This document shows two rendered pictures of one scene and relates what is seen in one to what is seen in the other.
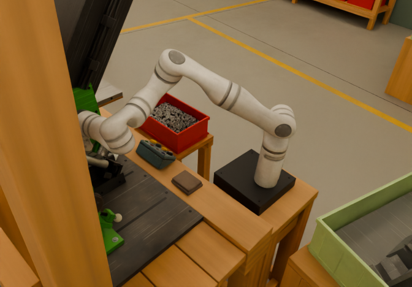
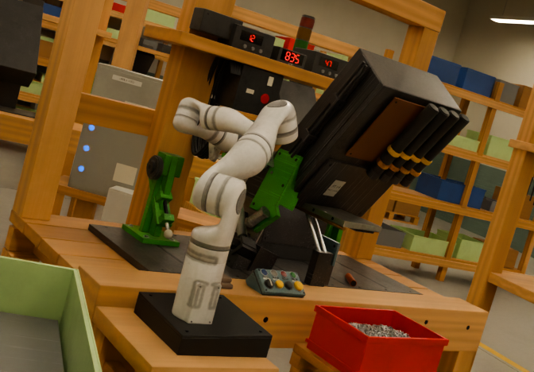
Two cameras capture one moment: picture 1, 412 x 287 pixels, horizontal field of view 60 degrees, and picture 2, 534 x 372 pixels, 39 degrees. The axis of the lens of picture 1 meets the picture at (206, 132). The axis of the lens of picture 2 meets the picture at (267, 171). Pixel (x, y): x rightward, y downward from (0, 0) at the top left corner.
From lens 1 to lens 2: 2.38 m
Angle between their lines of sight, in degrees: 95
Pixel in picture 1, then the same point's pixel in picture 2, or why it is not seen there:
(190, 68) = (265, 112)
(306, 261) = not seen: hidden behind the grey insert
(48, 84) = not seen: outside the picture
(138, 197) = not seen: hidden behind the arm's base
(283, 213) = (125, 325)
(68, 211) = (66, 11)
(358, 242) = (21, 339)
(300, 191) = (162, 354)
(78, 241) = (60, 34)
